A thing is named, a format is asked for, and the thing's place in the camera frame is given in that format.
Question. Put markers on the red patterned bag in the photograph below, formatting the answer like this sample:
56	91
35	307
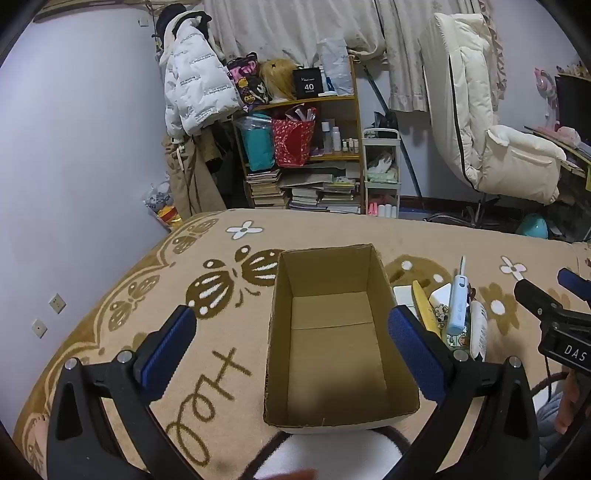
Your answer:
291	143

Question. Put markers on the beige printed blanket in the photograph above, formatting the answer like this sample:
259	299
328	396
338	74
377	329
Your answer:
323	230

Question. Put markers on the pink small bottle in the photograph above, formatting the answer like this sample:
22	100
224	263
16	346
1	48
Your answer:
372	210

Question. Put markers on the person's right hand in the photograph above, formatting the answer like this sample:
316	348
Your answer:
569	401

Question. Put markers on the tall clear bottle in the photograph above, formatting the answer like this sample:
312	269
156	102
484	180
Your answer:
326	136

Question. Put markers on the white device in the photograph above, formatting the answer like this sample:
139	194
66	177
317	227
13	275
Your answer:
404	295

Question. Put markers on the white puffer jacket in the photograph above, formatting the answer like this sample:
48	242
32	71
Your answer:
194	83

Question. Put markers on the black hanging coat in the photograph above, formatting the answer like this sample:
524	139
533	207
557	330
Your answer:
226	166

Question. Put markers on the white plastic bag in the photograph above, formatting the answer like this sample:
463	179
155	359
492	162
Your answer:
334	64

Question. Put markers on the teal bag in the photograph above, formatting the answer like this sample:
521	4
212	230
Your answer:
256	143

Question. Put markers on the blonde wig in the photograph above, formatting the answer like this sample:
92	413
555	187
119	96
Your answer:
277	78

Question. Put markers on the teal round container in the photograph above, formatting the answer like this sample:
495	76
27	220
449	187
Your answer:
531	227

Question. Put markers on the green white tissue packets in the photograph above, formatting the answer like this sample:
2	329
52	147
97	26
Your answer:
381	170

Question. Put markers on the dark cloth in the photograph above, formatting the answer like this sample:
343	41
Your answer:
180	16

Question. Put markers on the white trolley cart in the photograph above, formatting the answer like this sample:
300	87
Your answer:
367	189

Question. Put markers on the yellow oval case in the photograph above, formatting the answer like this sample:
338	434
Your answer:
422	304

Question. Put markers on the white power adapter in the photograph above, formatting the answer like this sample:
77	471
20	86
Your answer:
438	295

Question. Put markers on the pink white figurine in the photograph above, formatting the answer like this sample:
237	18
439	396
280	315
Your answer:
547	92

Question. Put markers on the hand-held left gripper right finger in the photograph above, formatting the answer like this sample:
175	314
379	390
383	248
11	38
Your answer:
415	355

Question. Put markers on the black pouch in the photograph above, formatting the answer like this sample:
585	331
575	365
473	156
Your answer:
385	122

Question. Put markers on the brown cardboard box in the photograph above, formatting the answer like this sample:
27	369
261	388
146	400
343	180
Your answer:
332	360

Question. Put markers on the beige curtain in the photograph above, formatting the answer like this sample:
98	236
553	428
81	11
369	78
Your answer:
277	27

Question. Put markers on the light blue lighter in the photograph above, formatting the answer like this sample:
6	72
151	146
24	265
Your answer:
457	304

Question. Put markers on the white wall outlet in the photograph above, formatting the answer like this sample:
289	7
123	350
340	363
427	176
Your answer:
57	303
39	328

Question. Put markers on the cluttered wooden desk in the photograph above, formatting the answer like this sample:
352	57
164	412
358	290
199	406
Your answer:
575	162

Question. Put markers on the white cosmetic bottle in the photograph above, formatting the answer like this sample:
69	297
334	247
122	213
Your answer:
336	141

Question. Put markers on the stack of old books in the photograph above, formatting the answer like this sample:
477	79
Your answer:
265	189

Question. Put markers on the colourful plush toy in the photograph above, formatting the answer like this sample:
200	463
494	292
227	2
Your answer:
159	203

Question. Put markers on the black box white label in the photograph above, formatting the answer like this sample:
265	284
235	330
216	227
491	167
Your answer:
307	83

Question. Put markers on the black pink printed bag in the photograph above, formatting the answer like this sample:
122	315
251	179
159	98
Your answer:
249	87

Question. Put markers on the wooden shelf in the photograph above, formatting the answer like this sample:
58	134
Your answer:
323	100

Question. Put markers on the white padded chair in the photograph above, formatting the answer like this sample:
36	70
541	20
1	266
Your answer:
471	115

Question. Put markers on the pile of magazines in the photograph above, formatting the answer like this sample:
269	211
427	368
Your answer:
323	194

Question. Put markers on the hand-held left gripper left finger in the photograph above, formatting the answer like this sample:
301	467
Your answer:
166	355

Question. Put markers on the beige hanging coat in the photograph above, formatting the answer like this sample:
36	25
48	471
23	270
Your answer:
184	175

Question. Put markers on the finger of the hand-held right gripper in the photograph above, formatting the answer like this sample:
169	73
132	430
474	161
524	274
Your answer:
535	297
575	282

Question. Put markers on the black monitor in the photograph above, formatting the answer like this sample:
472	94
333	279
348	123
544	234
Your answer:
575	101

